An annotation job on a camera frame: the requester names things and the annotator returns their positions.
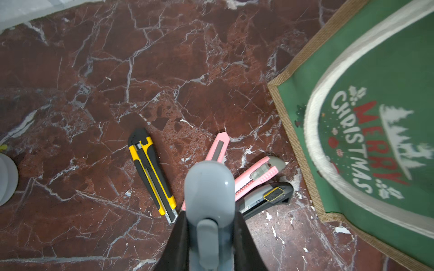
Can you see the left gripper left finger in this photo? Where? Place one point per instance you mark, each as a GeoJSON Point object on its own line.
{"type": "Point", "coordinates": [175, 256]}

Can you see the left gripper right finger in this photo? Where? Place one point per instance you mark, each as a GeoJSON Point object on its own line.
{"type": "Point", "coordinates": [246, 254]}

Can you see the dark grey utility knife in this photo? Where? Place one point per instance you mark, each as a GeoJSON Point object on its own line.
{"type": "Point", "coordinates": [263, 198]}

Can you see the grey slim utility knife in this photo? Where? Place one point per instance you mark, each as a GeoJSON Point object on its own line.
{"type": "Point", "coordinates": [211, 231]}

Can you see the pink utility knife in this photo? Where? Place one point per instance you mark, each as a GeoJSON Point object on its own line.
{"type": "Point", "coordinates": [261, 172]}
{"type": "Point", "coordinates": [217, 149]}

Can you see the yellow black slim knife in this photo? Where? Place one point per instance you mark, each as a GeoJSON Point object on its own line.
{"type": "Point", "coordinates": [146, 161]}

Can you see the green Christmas tote bag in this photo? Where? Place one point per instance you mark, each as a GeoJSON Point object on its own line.
{"type": "Point", "coordinates": [357, 104]}

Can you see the potted artificial flower plant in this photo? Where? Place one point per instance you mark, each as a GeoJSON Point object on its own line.
{"type": "Point", "coordinates": [9, 178]}

